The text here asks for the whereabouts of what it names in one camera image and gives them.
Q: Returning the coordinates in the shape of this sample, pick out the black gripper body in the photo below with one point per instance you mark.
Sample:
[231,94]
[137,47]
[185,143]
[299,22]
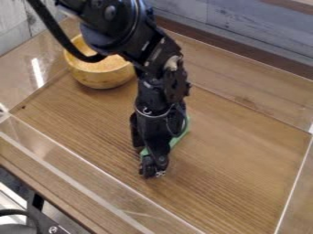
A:
[161,109]

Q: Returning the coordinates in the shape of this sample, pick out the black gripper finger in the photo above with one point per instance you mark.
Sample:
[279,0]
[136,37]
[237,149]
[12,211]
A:
[153,166]
[137,132]

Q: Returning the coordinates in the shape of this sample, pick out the green rectangular block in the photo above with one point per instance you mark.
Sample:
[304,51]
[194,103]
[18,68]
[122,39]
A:
[174,139]

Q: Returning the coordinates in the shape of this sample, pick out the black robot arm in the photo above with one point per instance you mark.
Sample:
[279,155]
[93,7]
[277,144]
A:
[119,27]

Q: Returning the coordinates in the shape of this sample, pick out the brown wooden bowl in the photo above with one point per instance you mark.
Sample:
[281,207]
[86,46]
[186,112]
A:
[102,75]

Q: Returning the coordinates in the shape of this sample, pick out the black metal table bracket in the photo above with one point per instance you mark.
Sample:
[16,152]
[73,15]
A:
[47,225]

